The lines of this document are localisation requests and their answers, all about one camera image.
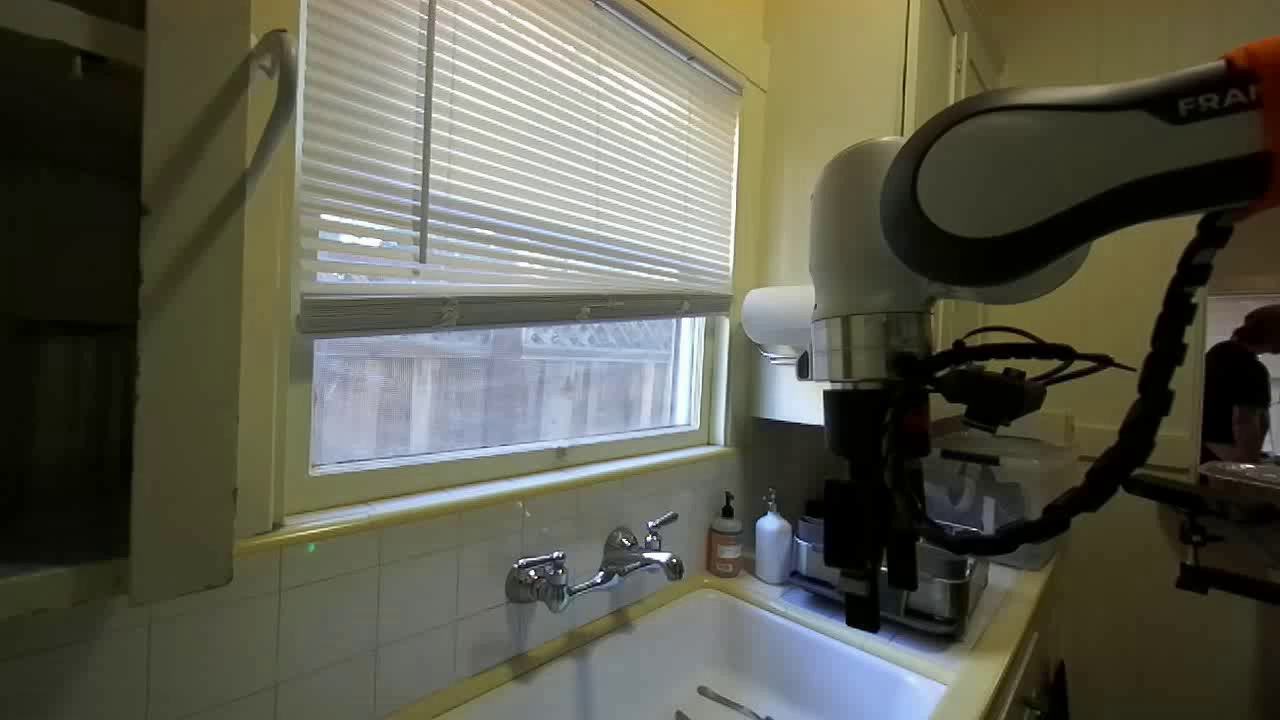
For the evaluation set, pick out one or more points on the white enamel sink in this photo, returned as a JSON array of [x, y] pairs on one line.
[[695, 653]]

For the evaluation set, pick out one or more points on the clear plastic container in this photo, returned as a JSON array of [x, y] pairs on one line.
[[1012, 481]]

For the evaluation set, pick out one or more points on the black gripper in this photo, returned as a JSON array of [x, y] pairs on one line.
[[865, 455]]

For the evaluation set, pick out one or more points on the cream wall cabinet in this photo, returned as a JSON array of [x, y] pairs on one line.
[[943, 55]]

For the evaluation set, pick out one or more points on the person in dark shirt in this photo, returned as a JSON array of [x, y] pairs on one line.
[[1233, 384]]

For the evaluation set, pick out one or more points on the cream framed window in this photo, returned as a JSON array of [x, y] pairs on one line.
[[504, 394]]

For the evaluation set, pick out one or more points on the dark metal bracket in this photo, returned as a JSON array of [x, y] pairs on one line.
[[1222, 527]]

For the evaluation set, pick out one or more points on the brown soap pump bottle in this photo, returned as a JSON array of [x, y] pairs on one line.
[[725, 543]]

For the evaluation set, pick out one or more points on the grey dish rack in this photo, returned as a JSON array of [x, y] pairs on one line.
[[952, 586]]

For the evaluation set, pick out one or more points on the chrome wall faucet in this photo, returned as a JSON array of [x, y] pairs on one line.
[[617, 555]]

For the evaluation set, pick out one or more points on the cream open cupboard door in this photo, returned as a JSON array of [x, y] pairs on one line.
[[194, 334]]

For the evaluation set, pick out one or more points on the white soap pump bottle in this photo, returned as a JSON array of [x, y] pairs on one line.
[[773, 545]]

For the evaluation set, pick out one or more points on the blind tilt wand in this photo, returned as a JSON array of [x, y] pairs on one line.
[[427, 135]]

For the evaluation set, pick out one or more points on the white paper towel roll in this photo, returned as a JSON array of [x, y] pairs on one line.
[[778, 320]]

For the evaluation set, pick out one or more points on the dark open cupboard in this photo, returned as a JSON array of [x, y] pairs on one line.
[[66, 307]]

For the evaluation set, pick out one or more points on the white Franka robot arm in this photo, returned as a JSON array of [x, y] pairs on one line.
[[1041, 175]]

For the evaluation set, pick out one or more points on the white slatted window blind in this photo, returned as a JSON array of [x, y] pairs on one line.
[[532, 162]]

